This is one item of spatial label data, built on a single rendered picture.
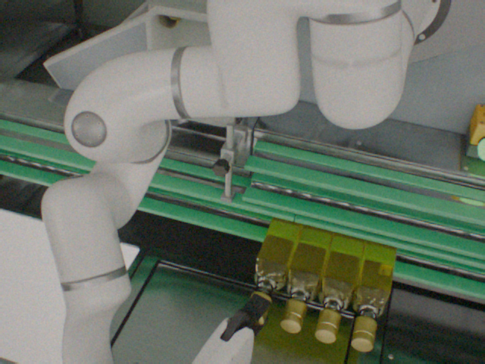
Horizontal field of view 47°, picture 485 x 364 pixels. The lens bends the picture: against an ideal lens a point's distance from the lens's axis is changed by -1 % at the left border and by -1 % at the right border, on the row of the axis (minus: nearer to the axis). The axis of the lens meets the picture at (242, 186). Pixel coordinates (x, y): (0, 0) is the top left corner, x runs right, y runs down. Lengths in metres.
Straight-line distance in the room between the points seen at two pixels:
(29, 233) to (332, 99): 0.82
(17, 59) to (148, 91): 1.23
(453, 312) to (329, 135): 0.45
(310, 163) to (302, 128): 0.08
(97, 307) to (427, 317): 0.71
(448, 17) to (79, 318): 0.65
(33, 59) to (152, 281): 1.00
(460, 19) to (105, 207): 0.56
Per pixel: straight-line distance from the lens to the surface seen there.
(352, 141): 1.04
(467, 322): 1.23
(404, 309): 1.20
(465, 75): 1.07
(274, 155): 1.01
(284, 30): 0.60
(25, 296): 1.16
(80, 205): 0.71
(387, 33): 0.59
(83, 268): 0.71
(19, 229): 1.29
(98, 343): 0.82
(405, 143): 1.06
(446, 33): 0.90
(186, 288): 1.13
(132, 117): 0.66
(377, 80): 0.60
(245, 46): 0.59
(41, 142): 1.24
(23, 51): 1.88
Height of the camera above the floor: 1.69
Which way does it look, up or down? 46 degrees down
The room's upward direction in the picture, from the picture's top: 154 degrees counter-clockwise
